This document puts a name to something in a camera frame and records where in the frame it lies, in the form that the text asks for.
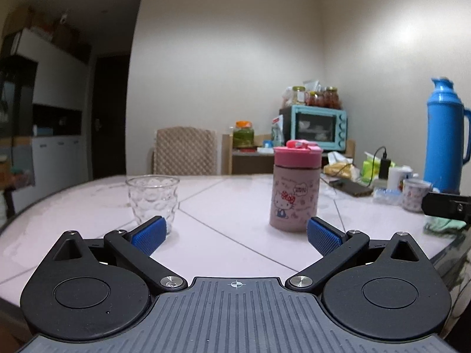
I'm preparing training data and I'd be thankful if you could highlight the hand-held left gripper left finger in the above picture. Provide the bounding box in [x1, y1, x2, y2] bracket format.
[54, 216, 187, 292]

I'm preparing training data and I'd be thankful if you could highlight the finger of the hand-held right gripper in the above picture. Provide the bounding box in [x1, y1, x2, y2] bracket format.
[421, 191, 471, 226]

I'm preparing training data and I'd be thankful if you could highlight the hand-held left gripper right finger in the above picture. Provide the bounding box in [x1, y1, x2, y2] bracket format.
[285, 217, 424, 292]

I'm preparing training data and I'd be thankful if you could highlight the clear dimpled glass cup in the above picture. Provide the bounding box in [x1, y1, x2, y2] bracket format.
[125, 175, 180, 235]

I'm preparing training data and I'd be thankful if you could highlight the pink cartoon print bottle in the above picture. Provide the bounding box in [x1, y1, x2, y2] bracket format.
[269, 163, 322, 232]

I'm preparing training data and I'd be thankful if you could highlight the green cloth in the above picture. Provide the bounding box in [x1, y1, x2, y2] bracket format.
[423, 216, 467, 237]

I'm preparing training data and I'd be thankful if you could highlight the floral print mug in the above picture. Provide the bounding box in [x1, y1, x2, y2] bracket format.
[401, 178, 434, 213]

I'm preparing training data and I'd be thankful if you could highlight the plain white mug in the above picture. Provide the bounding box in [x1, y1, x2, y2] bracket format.
[388, 166, 419, 192]

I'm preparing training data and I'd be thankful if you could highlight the black smartphone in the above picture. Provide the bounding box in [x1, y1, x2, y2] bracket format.
[329, 178, 373, 197]

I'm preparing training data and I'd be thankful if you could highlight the clear blue plastic wrapper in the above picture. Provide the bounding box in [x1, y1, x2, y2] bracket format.
[373, 187, 402, 207]

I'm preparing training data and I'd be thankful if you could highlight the yellow plastic bag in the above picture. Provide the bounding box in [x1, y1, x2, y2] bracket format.
[323, 161, 360, 183]

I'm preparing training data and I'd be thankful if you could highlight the blue thermos flask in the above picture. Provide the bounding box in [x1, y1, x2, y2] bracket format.
[423, 77, 471, 194]

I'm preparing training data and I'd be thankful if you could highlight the white crumpled plastic bag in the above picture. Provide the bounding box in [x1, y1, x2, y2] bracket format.
[327, 150, 354, 165]

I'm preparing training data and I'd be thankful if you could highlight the green tissue pack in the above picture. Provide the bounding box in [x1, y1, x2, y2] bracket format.
[362, 151, 397, 185]

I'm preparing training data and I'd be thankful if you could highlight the beige quilted chair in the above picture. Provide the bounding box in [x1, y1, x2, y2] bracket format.
[152, 126, 218, 177]

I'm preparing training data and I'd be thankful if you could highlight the teal toaster oven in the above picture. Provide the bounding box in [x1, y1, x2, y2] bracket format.
[279, 104, 349, 152]

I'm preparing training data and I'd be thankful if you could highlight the wooden side shelf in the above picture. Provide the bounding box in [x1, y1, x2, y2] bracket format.
[221, 134, 356, 176]

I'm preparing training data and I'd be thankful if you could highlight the green and white snack packet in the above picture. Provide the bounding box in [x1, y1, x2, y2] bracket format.
[271, 114, 284, 145]

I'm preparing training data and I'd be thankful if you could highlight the dark door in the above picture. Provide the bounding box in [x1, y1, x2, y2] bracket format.
[92, 54, 130, 182]

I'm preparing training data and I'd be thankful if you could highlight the green jar with orange lid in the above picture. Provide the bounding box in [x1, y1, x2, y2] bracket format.
[232, 120, 256, 150]

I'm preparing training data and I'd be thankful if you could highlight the small jar with red contents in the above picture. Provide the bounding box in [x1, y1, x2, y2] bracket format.
[305, 90, 325, 107]

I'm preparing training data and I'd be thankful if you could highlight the tall jar with red contents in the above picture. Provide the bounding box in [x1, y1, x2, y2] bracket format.
[323, 86, 340, 109]

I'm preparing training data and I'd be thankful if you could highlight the glass jar with pale contents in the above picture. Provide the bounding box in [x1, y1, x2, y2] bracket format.
[283, 85, 307, 107]

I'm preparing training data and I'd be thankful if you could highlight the white and black cabinet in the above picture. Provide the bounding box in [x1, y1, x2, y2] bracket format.
[0, 26, 91, 225]

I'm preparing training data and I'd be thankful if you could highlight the black charger cable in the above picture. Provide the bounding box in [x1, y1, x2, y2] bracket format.
[369, 146, 388, 189]

